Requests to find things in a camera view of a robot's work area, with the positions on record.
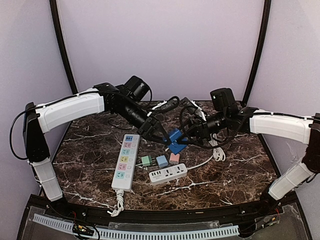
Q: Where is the blue cube socket adapter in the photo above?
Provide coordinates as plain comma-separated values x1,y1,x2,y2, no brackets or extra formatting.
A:
168,128,187,155

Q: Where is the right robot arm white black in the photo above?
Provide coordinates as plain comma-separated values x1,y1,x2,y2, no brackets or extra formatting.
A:
171,106,320,207

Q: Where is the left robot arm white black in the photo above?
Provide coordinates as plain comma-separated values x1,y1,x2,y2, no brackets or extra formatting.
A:
21,80,171,202

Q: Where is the pink plug adapter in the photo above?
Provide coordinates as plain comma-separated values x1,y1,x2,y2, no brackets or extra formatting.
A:
169,153,180,165

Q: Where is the light blue plug adapter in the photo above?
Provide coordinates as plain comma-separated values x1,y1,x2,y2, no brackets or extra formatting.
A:
156,155,169,168

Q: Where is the green plug adapter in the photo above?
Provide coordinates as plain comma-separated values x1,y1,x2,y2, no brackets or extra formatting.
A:
141,155,153,167

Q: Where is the small white power strip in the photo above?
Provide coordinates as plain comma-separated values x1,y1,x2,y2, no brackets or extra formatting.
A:
149,163,188,186

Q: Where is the long white colourful power strip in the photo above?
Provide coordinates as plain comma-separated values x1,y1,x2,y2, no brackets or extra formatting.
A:
111,134,140,192

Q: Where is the white coiled cable small strip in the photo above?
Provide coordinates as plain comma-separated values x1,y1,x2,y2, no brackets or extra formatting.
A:
187,147,226,171

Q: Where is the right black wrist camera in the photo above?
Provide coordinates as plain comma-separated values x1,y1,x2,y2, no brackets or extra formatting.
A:
210,87,236,112

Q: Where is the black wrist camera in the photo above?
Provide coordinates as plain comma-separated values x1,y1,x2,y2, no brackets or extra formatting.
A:
210,87,236,112
124,75,150,102

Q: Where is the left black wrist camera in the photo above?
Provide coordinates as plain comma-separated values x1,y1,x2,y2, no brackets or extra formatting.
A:
124,75,150,102

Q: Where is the white cable long strip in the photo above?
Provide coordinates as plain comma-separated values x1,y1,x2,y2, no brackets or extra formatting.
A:
107,189,125,217

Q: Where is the black front table rail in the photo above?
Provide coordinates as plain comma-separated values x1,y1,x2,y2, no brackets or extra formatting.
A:
27,193,286,228

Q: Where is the white slotted cable duct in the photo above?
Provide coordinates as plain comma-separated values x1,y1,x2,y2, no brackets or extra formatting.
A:
32,213,240,240

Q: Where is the left black frame post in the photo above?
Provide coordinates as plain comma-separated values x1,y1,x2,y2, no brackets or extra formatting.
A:
49,0,78,94

